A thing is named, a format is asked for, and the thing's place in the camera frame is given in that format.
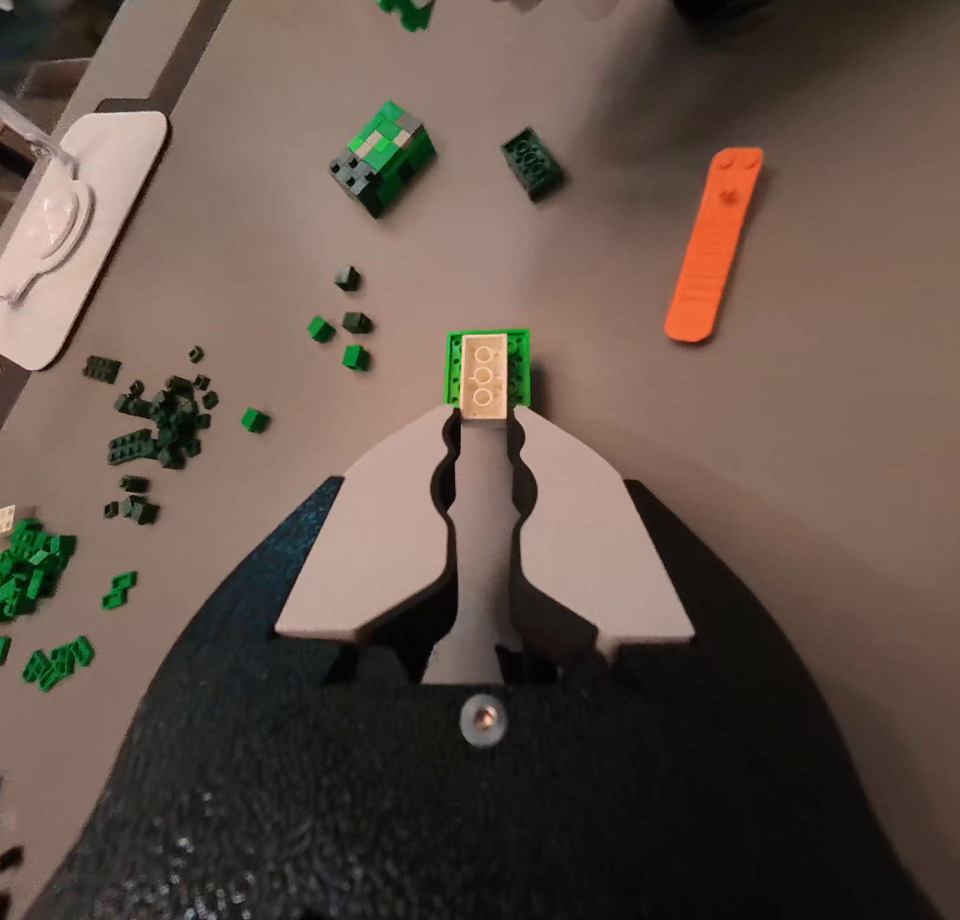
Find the pile of bright green pieces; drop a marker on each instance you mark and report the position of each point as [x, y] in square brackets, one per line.
[30, 567]

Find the grey-green lego cube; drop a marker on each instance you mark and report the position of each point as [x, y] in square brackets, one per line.
[357, 322]

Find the bright green lego plate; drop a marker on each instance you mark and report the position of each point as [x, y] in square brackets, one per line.
[525, 372]

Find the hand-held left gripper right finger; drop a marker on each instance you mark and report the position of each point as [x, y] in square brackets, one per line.
[600, 545]

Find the pile of dark green pieces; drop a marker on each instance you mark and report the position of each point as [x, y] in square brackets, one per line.
[165, 425]

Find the dark green lego cube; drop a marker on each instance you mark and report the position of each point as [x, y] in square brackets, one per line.
[346, 278]

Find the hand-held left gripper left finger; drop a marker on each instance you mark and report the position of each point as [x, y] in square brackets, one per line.
[375, 545]

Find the bright green lego cube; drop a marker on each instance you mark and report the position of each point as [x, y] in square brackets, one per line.
[320, 329]
[256, 420]
[355, 358]

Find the dark green lego brick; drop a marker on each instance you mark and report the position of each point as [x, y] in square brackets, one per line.
[534, 164]

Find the white lego brick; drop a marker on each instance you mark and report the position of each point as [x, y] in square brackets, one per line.
[7, 519]
[487, 376]

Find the orange brick separator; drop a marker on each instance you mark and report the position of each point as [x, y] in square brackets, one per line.
[712, 252]

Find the dark green lego plate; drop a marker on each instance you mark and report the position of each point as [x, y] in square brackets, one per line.
[102, 369]

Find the green lego block model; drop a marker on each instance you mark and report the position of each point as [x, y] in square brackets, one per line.
[382, 159]

